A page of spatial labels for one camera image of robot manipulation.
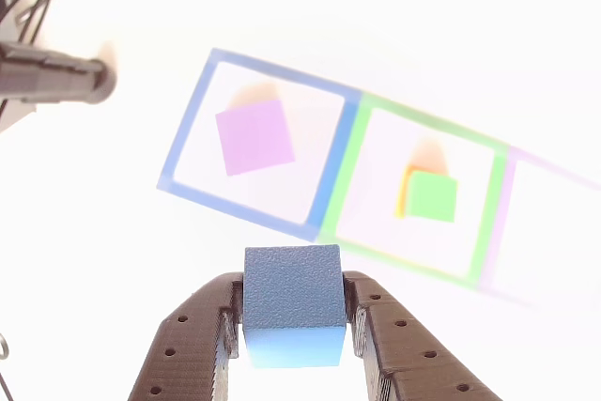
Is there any small blue block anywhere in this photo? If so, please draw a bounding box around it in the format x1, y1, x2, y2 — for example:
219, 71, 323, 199
242, 244, 348, 369

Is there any orange block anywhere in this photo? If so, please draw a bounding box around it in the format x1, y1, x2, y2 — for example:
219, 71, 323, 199
393, 164, 415, 220

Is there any green block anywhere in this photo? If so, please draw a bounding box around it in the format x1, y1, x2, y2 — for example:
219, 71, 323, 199
404, 171, 459, 224

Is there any large purple block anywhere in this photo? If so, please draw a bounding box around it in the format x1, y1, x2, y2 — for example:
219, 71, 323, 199
214, 99, 297, 177

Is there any black tripod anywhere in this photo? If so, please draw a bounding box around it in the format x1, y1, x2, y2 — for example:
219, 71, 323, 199
0, 41, 117, 105

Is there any purple square frame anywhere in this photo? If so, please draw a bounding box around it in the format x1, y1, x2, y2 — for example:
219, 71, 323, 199
478, 146, 601, 308

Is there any green square frame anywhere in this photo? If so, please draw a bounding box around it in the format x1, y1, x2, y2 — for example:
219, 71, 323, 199
316, 90, 511, 292

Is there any blue square frame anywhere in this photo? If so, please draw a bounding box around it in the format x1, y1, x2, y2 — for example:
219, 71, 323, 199
156, 47, 362, 242

